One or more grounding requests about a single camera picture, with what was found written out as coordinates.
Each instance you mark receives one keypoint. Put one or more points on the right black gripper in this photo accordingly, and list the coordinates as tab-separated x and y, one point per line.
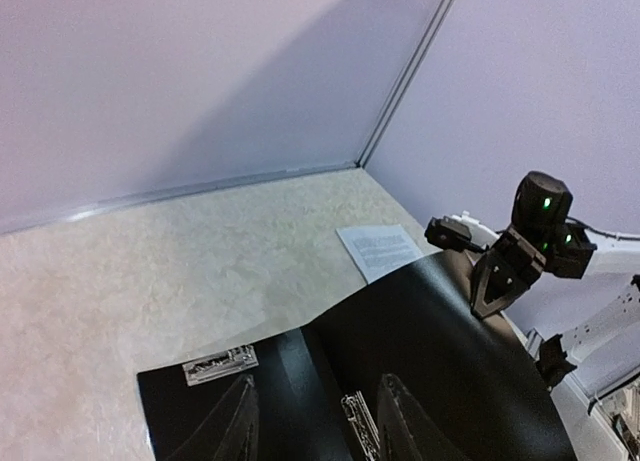
504	273

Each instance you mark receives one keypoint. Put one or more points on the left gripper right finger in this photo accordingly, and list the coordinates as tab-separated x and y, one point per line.
406	432

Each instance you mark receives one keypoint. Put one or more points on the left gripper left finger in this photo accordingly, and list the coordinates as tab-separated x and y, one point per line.
230	431

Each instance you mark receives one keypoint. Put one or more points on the black clip folder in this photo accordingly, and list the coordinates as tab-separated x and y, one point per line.
318	383

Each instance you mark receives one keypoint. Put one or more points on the white paper stack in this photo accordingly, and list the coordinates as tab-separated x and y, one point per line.
379	250

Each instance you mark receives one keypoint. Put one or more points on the right aluminium frame post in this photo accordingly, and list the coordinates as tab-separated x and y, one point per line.
403	82

